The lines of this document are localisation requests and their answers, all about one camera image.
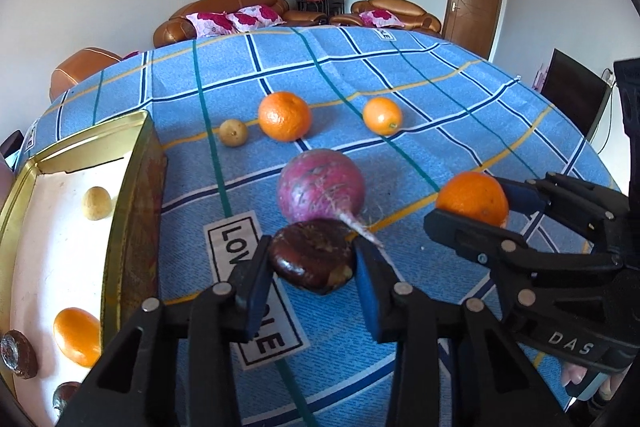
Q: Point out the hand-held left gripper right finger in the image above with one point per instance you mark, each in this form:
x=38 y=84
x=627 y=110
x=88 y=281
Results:
x=375 y=297

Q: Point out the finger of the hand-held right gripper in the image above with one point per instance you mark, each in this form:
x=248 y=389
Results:
x=565 y=202
x=465 y=234

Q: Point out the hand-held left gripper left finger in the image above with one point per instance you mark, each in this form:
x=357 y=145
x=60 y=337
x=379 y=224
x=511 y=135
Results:
x=252 y=297

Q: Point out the bumpy mandarin orange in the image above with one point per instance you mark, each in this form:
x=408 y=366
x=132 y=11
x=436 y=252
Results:
x=470 y=197
x=284 y=116

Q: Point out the dark brown fruit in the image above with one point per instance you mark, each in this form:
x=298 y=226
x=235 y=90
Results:
x=312 y=257
x=66 y=399
x=19 y=353

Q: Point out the purple radish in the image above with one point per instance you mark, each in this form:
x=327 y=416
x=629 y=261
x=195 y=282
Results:
x=320 y=182

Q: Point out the gold tin box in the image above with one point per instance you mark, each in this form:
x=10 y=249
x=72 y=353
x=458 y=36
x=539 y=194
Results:
x=140 y=217

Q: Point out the smooth small orange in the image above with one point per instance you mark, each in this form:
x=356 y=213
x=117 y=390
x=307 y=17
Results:
x=382 y=116
x=77 y=336

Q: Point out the person's right hand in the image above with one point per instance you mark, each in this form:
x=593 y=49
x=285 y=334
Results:
x=574 y=382

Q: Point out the black television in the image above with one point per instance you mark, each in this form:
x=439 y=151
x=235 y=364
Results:
x=572 y=94

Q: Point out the blue checked tablecloth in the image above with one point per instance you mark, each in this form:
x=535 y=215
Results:
x=425 y=72

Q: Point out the brown wooden door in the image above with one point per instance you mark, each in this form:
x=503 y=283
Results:
x=475 y=2

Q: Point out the white red floral pillow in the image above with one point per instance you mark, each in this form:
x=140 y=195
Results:
x=255 y=17
x=210 y=23
x=381 y=18

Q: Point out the brown leather sofa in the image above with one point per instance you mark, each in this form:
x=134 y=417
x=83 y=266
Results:
x=172 y=29

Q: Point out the dark stool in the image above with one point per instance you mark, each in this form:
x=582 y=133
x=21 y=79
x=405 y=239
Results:
x=11 y=144

